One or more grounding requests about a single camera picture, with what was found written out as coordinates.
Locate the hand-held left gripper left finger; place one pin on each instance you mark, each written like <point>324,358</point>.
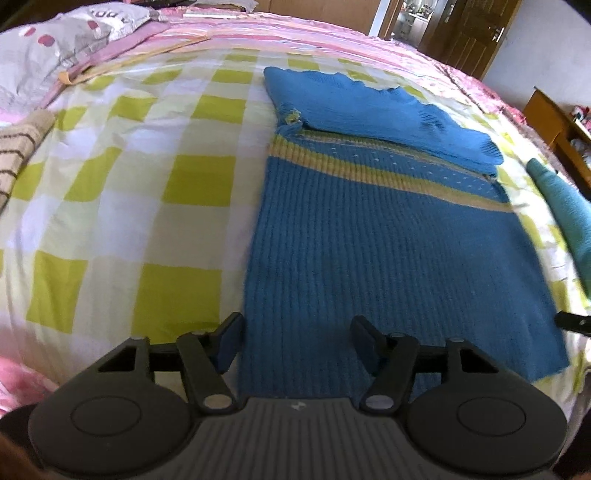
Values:
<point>229,341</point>

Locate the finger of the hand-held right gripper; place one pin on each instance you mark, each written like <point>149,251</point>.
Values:
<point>575,323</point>

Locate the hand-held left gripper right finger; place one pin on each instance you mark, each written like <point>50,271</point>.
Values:
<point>362,339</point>

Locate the blue knitted striped sweater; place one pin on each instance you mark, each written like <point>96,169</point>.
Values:
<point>369,240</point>

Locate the teal fleece garment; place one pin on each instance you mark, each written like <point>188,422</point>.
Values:
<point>565,203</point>

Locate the green checkered bedsheet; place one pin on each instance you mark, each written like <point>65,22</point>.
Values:
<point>138,184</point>

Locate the wooden shelf unit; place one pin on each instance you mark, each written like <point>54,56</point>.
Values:
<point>545,115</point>

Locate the pink floral blanket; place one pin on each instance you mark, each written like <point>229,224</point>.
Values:
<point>475,87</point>

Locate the brown striped blanket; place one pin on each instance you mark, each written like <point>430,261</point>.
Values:
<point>18,147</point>

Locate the brown wooden door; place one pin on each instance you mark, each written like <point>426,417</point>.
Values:
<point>466,32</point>

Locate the pink striped quilt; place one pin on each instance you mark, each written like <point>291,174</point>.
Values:
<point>277,32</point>

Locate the pink pillow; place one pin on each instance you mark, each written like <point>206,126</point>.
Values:
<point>134,37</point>

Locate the white flat book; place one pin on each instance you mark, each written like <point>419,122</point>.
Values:
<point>210,14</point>

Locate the wooden wardrobe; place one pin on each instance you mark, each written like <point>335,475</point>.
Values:
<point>323,11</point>

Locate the grey cloth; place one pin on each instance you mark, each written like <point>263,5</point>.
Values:
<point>226,4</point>

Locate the grey dotted pillow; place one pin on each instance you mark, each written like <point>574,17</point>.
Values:
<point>37,55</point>

